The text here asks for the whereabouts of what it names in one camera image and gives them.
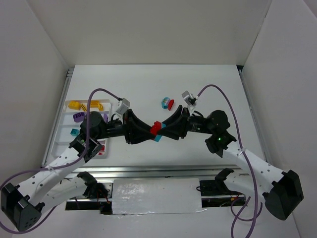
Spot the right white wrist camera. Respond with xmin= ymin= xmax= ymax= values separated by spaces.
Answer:
xmin=181 ymin=91 xmax=199 ymax=114

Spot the small yellow lego brick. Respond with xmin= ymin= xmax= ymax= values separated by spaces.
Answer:
xmin=68 ymin=101 xmax=81 ymax=111

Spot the yellow striped lego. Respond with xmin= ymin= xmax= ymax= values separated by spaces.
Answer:
xmin=80 ymin=104 xmax=88 ymax=112

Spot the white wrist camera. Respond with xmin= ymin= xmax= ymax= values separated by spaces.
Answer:
xmin=115 ymin=98 xmax=130 ymax=117
xmin=181 ymin=91 xmax=199 ymax=114

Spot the teal lego brick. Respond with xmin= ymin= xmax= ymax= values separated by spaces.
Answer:
xmin=154 ymin=135 xmax=162 ymax=142

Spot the red curved lego piece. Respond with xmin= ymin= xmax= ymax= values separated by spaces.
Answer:
xmin=167 ymin=99 xmax=174 ymax=111

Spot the red white flower lego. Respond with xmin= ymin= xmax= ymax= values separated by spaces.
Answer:
xmin=98 ymin=145 xmax=105 ymax=155

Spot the purple brick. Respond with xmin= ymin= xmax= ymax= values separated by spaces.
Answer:
xmin=73 ymin=112 xmax=86 ymax=123

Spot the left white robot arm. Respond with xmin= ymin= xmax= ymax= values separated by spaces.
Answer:
xmin=0 ymin=109 xmax=155 ymax=234

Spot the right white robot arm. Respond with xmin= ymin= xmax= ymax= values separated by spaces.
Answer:
xmin=154 ymin=106 xmax=304 ymax=220

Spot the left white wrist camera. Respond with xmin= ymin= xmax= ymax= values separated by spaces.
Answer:
xmin=115 ymin=98 xmax=130 ymax=117

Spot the teal printed round lego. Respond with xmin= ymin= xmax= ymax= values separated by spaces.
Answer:
xmin=161 ymin=97 xmax=170 ymax=109

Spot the red lego brick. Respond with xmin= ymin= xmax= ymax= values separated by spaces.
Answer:
xmin=150 ymin=121 xmax=166 ymax=135

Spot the white compartment sorting tray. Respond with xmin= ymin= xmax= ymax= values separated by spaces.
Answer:
xmin=50 ymin=99 xmax=111 ymax=159

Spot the large yellow lego brick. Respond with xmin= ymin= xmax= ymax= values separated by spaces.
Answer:
xmin=90 ymin=100 xmax=101 ymax=108

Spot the white foil cover panel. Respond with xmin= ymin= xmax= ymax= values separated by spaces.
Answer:
xmin=112 ymin=178 xmax=203 ymax=215

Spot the small teal lego cube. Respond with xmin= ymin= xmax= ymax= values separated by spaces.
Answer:
xmin=70 ymin=128 xmax=79 ymax=136

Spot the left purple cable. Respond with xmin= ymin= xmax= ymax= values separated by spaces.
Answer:
xmin=0 ymin=88 xmax=123 ymax=235

